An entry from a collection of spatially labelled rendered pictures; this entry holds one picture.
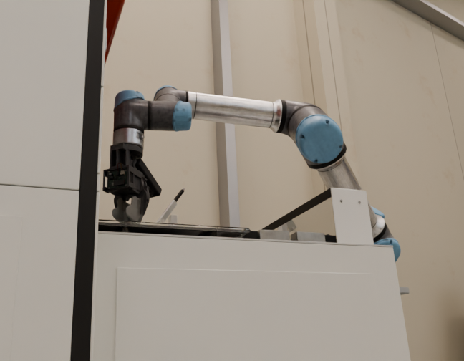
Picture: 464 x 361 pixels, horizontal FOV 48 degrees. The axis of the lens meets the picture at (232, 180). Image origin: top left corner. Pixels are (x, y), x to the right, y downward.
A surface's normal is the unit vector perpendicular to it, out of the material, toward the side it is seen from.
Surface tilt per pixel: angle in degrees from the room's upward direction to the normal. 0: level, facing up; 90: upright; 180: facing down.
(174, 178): 90
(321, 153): 128
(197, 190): 90
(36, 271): 90
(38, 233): 90
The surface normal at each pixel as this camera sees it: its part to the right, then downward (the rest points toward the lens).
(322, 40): 0.59, -0.30
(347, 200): 0.37, -0.33
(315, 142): 0.07, 0.31
